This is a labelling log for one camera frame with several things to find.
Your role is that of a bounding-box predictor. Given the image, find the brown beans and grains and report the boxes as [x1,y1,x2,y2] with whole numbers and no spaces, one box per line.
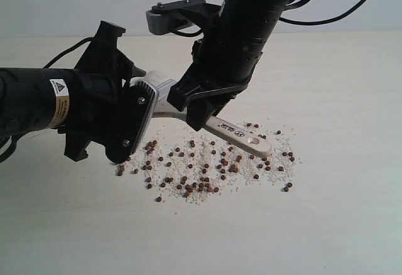
[109,119,303,211]

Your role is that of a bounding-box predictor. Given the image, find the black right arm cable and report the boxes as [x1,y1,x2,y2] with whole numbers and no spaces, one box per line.
[276,0,387,26]

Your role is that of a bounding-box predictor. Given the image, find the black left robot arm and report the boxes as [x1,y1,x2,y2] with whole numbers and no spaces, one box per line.
[1,21,158,164]

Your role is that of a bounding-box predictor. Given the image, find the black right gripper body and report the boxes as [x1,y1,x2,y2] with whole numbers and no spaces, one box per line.
[178,33,264,97]

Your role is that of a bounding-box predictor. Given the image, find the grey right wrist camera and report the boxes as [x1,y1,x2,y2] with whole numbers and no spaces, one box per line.
[146,0,221,37]

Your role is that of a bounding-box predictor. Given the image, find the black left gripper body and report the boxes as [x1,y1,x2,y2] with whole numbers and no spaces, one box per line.
[62,21,129,161]

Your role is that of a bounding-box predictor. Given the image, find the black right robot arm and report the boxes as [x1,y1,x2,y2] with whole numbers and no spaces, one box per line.
[168,0,289,131]

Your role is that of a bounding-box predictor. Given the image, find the wide wooden paint brush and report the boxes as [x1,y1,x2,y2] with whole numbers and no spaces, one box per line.
[129,71,272,158]

